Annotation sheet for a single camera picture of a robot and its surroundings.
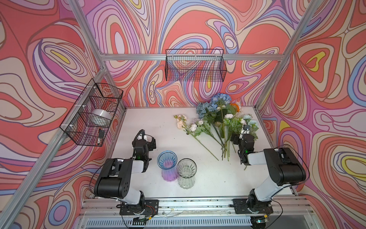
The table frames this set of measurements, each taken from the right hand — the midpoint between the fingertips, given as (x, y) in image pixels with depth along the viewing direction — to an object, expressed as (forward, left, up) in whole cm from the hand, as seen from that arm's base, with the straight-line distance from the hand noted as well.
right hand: (240, 135), depth 96 cm
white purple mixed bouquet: (+7, +27, +2) cm, 28 cm away
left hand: (-2, +63, +2) cm, 64 cm away
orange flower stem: (+26, -4, +2) cm, 26 cm away
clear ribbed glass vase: (-27, +38, +13) cm, 48 cm away
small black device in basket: (-10, +82, +21) cm, 85 cm away
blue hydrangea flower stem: (+27, +9, +8) cm, 29 cm away
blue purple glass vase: (-21, +48, +10) cm, 53 cm away
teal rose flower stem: (+21, +24, +5) cm, 32 cm away
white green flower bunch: (+6, +4, +4) cm, 8 cm away
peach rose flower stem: (+17, +40, -1) cm, 43 cm away
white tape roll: (-1, +81, +28) cm, 85 cm away
